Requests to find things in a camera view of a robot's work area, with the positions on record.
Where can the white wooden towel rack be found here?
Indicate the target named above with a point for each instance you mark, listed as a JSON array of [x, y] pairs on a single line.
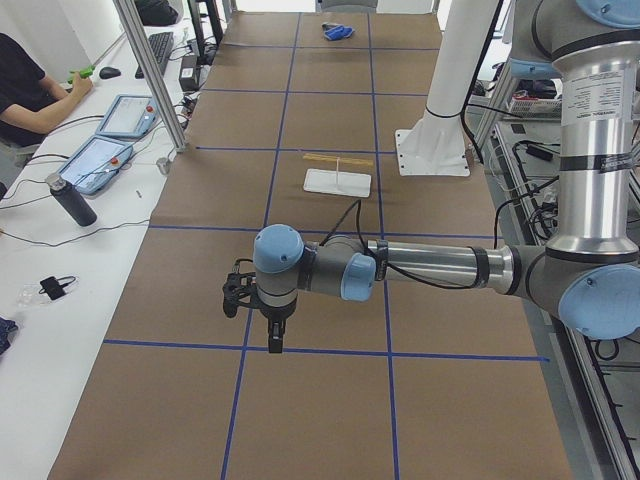
[[336, 181]]

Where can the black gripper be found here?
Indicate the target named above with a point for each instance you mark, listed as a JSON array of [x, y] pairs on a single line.
[[274, 316]]

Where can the aluminium frame post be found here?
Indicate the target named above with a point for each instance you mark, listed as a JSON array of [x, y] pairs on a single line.
[[143, 53]]

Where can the far blue teach pendant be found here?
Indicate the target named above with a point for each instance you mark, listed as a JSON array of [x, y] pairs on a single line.
[[129, 117]]

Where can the black water bottle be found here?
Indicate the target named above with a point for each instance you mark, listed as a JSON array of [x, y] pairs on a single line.
[[71, 200]]

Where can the black computer mouse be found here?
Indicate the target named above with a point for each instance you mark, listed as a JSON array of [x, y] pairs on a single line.
[[109, 73]]

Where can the black power brick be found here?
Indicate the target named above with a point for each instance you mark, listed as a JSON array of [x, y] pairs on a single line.
[[189, 75]]

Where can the blue towel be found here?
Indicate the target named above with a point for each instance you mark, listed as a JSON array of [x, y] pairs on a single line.
[[336, 32]]

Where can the green handheld tool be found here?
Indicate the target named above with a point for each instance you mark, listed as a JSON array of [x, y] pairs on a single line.
[[84, 73]]

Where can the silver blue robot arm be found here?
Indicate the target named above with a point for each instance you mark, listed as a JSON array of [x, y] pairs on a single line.
[[587, 273]]

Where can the white wire basket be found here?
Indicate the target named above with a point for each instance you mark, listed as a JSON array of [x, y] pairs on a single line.
[[535, 108]]

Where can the near blue teach pendant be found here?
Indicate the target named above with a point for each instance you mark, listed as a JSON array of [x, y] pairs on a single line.
[[95, 163]]

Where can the small black adapter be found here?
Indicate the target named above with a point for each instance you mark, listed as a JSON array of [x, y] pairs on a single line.
[[55, 287]]

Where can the person in black shirt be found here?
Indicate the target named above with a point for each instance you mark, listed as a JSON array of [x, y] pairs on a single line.
[[32, 103]]

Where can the blue teach pendant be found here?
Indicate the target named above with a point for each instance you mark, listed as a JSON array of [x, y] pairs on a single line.
[[129, 117], [95, 163]]

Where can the black keyboard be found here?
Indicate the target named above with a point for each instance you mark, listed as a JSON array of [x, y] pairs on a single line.
[[161, 45]]

